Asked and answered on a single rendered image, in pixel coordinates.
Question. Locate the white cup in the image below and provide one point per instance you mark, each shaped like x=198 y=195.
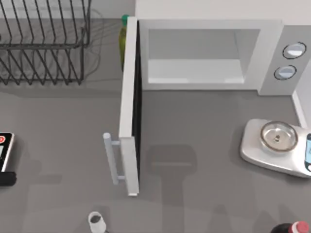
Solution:
x=97 y=222

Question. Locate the black device with red button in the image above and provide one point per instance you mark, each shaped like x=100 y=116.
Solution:
x=6 y=150

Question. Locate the round microwave knob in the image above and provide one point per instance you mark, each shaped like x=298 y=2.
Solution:
x=294 y=50
x=285 y=72

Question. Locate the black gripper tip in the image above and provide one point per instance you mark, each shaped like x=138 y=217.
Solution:
x=7 y=179

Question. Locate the dark bottle with red cap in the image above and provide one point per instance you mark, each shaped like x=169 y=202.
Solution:
x=291 y=228

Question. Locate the pale microwave oven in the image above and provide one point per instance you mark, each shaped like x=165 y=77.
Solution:
x=272 y=55

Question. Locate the white microwave door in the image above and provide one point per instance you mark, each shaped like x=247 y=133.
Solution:
x=127 y=104

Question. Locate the green bottle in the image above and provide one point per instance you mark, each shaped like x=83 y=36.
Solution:
x=122 y=38

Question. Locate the white kitchen scale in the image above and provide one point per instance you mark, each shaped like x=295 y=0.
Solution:
x=267 y=155

